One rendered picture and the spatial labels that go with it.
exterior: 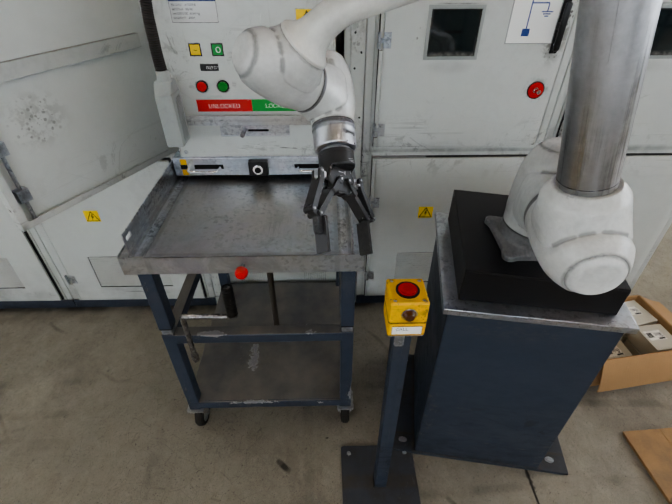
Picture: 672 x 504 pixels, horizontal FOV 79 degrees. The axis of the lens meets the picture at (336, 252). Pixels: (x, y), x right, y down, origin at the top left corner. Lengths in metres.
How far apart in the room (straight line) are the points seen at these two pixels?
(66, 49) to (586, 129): 1.26
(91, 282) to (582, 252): 2.01
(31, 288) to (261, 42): 1.92
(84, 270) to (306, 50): 1.70
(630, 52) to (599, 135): 0.12
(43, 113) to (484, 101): 1.37
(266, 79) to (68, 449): 1.55
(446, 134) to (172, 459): 1.55
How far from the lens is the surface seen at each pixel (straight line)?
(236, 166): 1.38
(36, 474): 1.93
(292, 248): 1.06
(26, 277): 2.40
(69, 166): 1.47
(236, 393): 1.61
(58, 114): 1.44
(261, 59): 0.75
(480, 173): 1.76
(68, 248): 2.17
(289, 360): 1.66
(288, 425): 1.71
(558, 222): 0.85
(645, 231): 2.29
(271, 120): 1.27
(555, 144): 1.04
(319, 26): 0.77
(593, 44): 0.75
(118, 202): 1.91
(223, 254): 1.07
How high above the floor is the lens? 1.48
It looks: 38 degrees down
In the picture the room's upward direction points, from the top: straight up
